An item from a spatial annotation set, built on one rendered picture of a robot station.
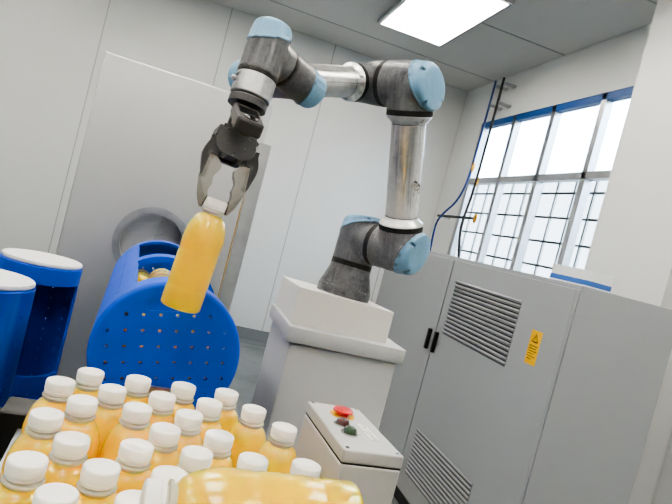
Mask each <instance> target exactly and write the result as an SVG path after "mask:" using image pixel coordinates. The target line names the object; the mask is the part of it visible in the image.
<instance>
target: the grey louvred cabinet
mask: <svg viewBox="0 0 672 504"><path fill-rule="evenodd" d="M375 304H377V305H379V306H381V307H383V308H385V309H387V310H390V311H392V312H394V314H393V318H392V322H391V325H390V329H389V333H388V337H387V338H389V339H390V340H391V341H393V342H394V343H396V344H397V345H398V346H400V347H401V348H403V349H404V350H405V351H406V352H405V356H404V360H403V364H402V365H401V364H396V363H395V369H394V372H393V376H392V380H391V384H390V388H389V391H388V395H387V399H386V403H385V406H384V410H383V414H382V418H381V421H380V425H379V429H378V431H379V432H380V433H381V434H382V435H383V436H384V437H385V438H386V439H387V440H388V441H389V442H390V443H391V444H392V445H393V446H394V447H395V449H396V450H397V451H398V452H399V453H400V454H401V455H402V456H403V457H404V459H403V462H402V466H401V468H400V471H399V476H398V480H397V484H396V488H395V491H394V495H393V496H394V497H395V499H396V500H397V501H398V503H399V504H628V503H629V499H630V496H631V492H632V489H633V485H634V482H635V478H636V475H637V471H638V467H639V464H640V460H641V457H642V453H643V450H644V446H645V442H646V439H647V435H648V432H649V428H650V425H651V421H652V418H653V414H654V410H655V407H656V403H657V400H658V396H659V393H660V389H661V385H662V382H663V378H664V375H665V371H666V368H667V364H668V361H669V357H670V353H671V350H672V309H668V308H664V307H660V306H657V305H653V304H649V303H645V302H642V301H638V300H634V299H631V298H627V297H623V296H619V295H616V294H612V293H608V292H604V291H601V290H597V289H593V288H589V287H586V286H582V285H578V284H573V283H569V282H564V281H560V280H556V279H551V278H547V277H543V276H538V275H534V274H530V273H525V272H521V271H516V270H512V269H508V268H503V267H499V266H495V265H490V264H486V263H482V262H477V261H473V260H468V259H464V258H460V257H455V256H451V255H447V254H442V253H438V252H434V251H430V252H429V255H428V258H427V260H426V262H425V264H424V265H423V266H422V268H421V269H420V270H419V271H418V272H416V273H415V274H412V275H404V274H397V273H395V272H393V271H389V270H386V269H384V273H383V277H382V280H381V284H380V288H379V292H378V296H377V299H376V303H375Z"/></svg>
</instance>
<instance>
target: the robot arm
mask: <svg viewBox="0 0 672 504"><path fill-rule="evenodd" d="M291 39H292V31H291V29H290V27H289V26H288V25H287V24H286V23H284V22H283V21H281V20H279V19H277V18H274V17H270V16H264V17H259V18H257V19H256V20H255V21H254V24H253V26H252V27H251V30H250V32H249V35H248V36H247V42H246V45H245V48H244V50H243V53H242V56H241V59H240V60H237V61H235V62H234V63H233V64H232V65H231V66H230V68H229V71H228V82H229V85H230V87H231V89H230V92H231V93H230V94H229V97H228V103H229V104H230V105H231V106H232V107H231V110H230V112H231V114H230V117H229V120H228V123H225V124H220V125H219V126H218V127H217V128H216V129H215V130H214V131H213V134H212V135H211V138H210V140H209V141H208V142H207V144H206V145H205V146H204V148H203V150H202V152H201V158H200V172H199V174H198V182H197V201H198V206H200V207H201V206H202V205H203V203H204V201H205V200H206V198H207V196H208V195H207V194H208V189H209V187H210V186H211V185H212V180H213V177H214V175H215V174H216V173H217V172H219V171H220V169H221V167H222V164H225V165H227V166H230V167H233V168H239V169H237V170H235V171H233V173H232V180H233V187H232V189H231V191H230V192H229V193H230V198H229V201H228V202H227V204H228V205H227V208H226V210H225V212H224V215H225V216H227V215H228V214H230V213H231V212H232V211H233V210H234V209H235V208H236V207H237V205H238V204H239V202H240V201H241V199H242V198H243V196H244V194H245V193H246V191H247V190H248V188H249V187H250V185H251V183H252V182H253V180H254V178H255V177H256V175H257V172H258V167H259V161H258V159H259V155H260V153H258V152H256V147H257V146H259V143H258V141H257V139H259V138H260V137H261V134H262V132H263V129H264V125H263V123H262V120H261V117H260V116H264V115H265V113H266V110H267V107H269V105H270V103H271V100H272V98H281V99H291V100H293V101H294V102H295V103H296V104H297V105H300V106H301V107H303V108H313V107H315V106H316V105H318V104H319V103H320V102H321V101H322V99H323V98H324V97H335V98H342V99H343V100H345V101H348V102H359V103H364V104H369V105H374V106H379V107H387V109H386V116H387V117H388V119H389V120H390V121H391V123H392V125H391V139H390V154H389V168H388V182H387V197H386V211H385V216H384V217H383V218H382V219H380V218H377V217H373V216H367V215H361V214H350V215H347V216H346V217H345V218H344V220H343V223H342V225H341V227H340V232H339V235H338V239H337V242H336V246H335V249H334V253H333V256H332V259H331V263H330V265H329V266H328V268H327V269H326V271H325V272H324V274H323V275H322V277H321V278H320V280H319V282H318V285H317V289H320V290H322V291H325V292H328V293H331V294H334V295H337V296H340V297H344V298H347V299H351V300H355V301H359V302H363V303H368V302H369V298H370V273H371V269H372V266H376V267H379V268H383V269H386V270H389V271H393V272H395V273H397V274H404V275H412V274H415V273H416V272H418V271H419V270H420V269H421V268H422V266H423V265H424V264H425V262H426V260H427V258H428V255H429V252H430V245H431V244H430V240H429V237H428V236H427V235H426V234H425V233H422V232H423V223H422V222H421V221H420V220H419V218H418V211H419V199H420V188H421V176H422V164H423V153H424V141H425V130H426V124H427V123H428V122H429V121H430V120H431V119H432V118H433V111H435V110H437V109H439V108H440V106H441V105H442V102H443V100H444V96H445V83H444V78H443V75H442V72H441V71H440V69H439V67H438V66H437V65H436V64H435V63H433V62H431V61H422V60H419V59H415V60H374V61H367V62H348V63H345V64H344V65H343V66H341V65H326V64H312V63H308V62H306V61H305V60H304V59H303V58H302V57H301V56H300V55H299V54H297V53H296V52H295V50H294V49H293V48H291V47H290V44H291V42H292V41H291ZM221 163H222V164H221Z"/></svg>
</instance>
